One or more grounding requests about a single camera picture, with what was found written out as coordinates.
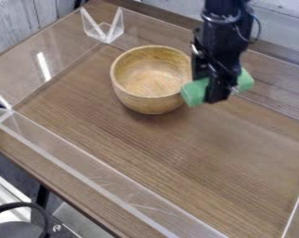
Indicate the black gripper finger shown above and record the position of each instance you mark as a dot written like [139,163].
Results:
[223,80]
[199,61]

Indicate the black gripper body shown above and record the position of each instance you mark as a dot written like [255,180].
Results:
[226,37]

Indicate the green rectangular block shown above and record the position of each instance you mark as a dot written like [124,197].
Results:
[194,90]

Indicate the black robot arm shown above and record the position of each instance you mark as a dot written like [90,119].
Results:
[226,6]

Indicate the brown wooden bowl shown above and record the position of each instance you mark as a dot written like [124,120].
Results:
[148,75]

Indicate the clear acrylic front barrier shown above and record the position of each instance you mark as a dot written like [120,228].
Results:
[126,184]

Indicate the black table leg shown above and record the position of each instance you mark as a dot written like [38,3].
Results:
[43,196]

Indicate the clear acrylic corner bracket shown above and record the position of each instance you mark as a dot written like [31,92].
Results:
[104,32]

